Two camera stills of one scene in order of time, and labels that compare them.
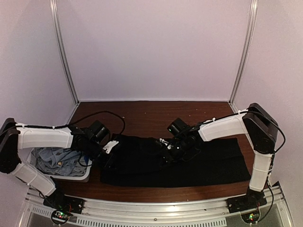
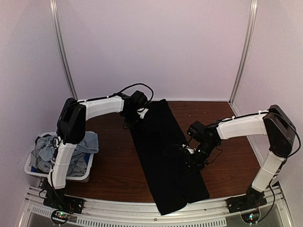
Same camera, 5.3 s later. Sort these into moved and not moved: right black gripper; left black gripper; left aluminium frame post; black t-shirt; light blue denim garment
Moved: black t-shirt; right black gripper; left black gripper
Not moved: left aluminium frame post; light blue denim garment
